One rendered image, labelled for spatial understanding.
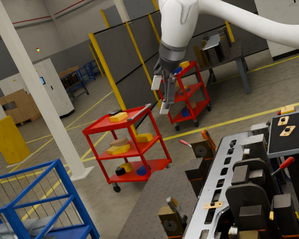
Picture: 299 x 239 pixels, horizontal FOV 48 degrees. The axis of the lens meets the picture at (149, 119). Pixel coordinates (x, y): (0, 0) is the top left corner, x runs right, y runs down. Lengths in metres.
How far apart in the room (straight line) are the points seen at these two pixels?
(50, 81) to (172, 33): 10.57
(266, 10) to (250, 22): 6.54
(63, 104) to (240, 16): 10.64
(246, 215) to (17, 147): 7.56
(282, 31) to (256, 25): 0.08
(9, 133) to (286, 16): 6.59
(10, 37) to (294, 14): 5.46
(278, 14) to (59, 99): 7.25
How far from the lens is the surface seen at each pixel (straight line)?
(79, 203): 3.51
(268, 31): 1.18
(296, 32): 1.20
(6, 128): 8.35
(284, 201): 1.24
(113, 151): 4.04
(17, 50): 5.28
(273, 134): 1.52
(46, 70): 11.54
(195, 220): 1.43
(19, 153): 8.44
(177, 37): 1.06
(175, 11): 1.03
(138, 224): 2.18
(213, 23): 8.62
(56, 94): 11.57
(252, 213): 1.16
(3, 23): 5.32
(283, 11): 7.75
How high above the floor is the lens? 1.78
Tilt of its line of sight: 15 degrees down
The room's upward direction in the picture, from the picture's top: 23 degrees counter-clockwise
